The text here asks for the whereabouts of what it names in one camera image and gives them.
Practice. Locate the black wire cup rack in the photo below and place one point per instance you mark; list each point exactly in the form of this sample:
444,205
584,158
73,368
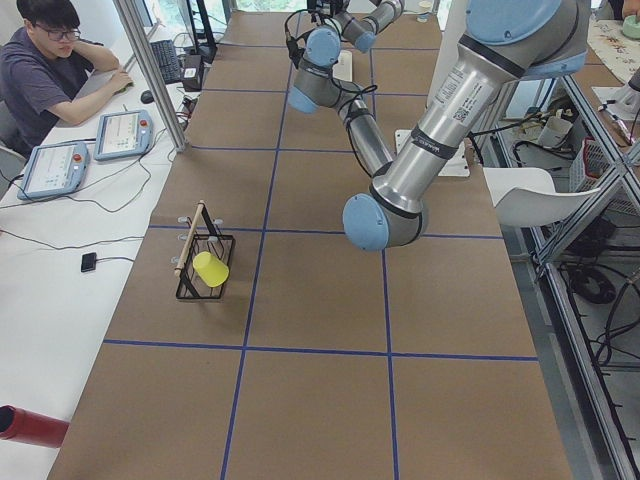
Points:
204,234

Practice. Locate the aluminium frame post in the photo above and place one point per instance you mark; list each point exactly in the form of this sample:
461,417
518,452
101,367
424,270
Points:
132,24

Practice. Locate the near blue teach pendant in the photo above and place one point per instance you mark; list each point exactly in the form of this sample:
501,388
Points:
54,170

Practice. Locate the small black phone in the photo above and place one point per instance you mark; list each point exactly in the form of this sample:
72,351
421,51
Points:
88,262

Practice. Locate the blue teach pendant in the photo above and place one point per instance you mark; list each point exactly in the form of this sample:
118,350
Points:
123,134
54,170

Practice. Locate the white paper cup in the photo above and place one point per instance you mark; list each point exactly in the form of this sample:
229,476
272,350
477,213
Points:
425,10

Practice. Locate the black keyboard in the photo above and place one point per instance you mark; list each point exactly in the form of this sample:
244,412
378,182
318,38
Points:
167,60

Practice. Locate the black computer mouse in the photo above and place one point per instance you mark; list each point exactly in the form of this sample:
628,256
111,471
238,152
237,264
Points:
146,97

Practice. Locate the white chair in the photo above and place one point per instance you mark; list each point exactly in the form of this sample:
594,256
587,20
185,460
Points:
526,197

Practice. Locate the seated person in glasses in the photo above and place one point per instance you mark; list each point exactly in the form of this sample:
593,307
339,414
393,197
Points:
50,74

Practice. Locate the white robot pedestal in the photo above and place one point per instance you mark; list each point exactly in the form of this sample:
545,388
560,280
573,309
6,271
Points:
450,109

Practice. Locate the far blue teach pendant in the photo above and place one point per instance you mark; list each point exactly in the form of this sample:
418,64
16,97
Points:
123,134

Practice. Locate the red bottle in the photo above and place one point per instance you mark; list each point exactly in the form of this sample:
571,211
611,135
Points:
32,428

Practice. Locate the white plastic basket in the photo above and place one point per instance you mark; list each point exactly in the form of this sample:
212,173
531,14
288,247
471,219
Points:
588,166

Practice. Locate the yellow cup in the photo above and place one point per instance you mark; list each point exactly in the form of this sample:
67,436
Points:
213,271

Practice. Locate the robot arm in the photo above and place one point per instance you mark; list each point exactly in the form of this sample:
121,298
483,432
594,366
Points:
362,33
501,42

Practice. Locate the cream rabbit tray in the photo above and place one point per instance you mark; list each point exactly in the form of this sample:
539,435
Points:
343,69

